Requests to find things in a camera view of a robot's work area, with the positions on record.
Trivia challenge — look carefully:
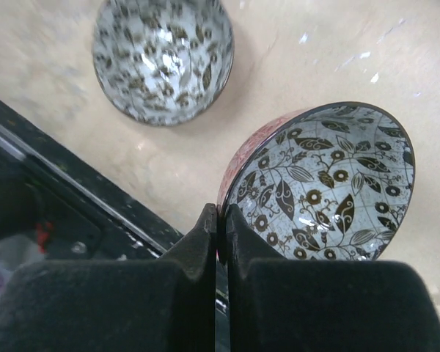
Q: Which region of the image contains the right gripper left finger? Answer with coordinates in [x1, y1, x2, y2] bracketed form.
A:
[0, 204, 217, 351]

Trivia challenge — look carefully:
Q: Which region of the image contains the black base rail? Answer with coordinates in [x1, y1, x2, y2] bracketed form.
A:
[0, 100, 182, 271]

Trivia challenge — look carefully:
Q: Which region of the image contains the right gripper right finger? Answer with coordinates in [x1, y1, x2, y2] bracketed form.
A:
[219, 205, 440, 351]

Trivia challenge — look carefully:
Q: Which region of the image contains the grey leaf bowl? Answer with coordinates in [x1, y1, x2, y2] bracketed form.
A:
[92, 1, 234, 126]
[217, 102, 414, 261]

